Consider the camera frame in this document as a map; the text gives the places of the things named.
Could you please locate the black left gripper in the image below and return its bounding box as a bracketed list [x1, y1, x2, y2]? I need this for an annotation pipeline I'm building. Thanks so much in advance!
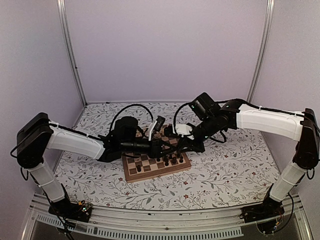
[121, 137, 177, 159]

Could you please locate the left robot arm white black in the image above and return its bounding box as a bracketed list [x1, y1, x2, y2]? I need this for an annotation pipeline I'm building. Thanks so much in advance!
[10, 112, 176, 220]

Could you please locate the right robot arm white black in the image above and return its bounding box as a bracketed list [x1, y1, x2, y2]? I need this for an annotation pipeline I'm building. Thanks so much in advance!
[172, 92, 320, 221]

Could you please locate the wooden chess board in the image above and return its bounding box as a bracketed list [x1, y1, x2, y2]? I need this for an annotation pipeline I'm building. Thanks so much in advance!
[121, 124, 192, 183]

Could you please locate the floral patterned table mat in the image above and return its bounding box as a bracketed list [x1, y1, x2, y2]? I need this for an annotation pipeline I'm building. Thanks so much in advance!
[41, 101, 286, 210]

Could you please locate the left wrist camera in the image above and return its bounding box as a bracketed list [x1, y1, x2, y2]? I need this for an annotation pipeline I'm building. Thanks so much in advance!
[147, 115, 166, 141]

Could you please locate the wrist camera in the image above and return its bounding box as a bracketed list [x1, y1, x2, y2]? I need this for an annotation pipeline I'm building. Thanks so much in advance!
[147, 115, 166, 141]
[172, 124, 194, 140]

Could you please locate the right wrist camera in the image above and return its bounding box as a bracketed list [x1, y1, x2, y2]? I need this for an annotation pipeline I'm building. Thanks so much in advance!
[172, 124, 194, 140]

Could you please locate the black looped cable left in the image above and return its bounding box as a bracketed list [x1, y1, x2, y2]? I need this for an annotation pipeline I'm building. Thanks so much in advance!
[109, 103, 155, 136]

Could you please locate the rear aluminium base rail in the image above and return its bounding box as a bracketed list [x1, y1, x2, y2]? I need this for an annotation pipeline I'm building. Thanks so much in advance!
[86, 98, 241, 106]

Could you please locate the front aluminium slotted rail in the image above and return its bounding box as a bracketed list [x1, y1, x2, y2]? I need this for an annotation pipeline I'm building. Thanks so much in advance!
[22, 194, 316, 240]

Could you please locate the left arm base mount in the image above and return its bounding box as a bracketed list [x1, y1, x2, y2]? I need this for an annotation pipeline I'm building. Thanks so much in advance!
[48, 198, 93, 223]

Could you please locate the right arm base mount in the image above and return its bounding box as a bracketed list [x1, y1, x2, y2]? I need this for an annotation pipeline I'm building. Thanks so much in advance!
[239, 197, 285, 235]

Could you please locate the right aluminium frame post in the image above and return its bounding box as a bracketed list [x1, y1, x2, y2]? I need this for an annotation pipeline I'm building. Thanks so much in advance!
[246, 0, 275, 103]

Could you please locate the aluminium frame post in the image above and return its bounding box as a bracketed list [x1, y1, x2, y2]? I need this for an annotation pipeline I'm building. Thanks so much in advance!
[246, 0, 275, 103]
[56, 0, 88, 107]

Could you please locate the left aluminium frame post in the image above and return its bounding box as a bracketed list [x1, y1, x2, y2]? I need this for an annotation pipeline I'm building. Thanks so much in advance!
[56, 0, 88, 107]

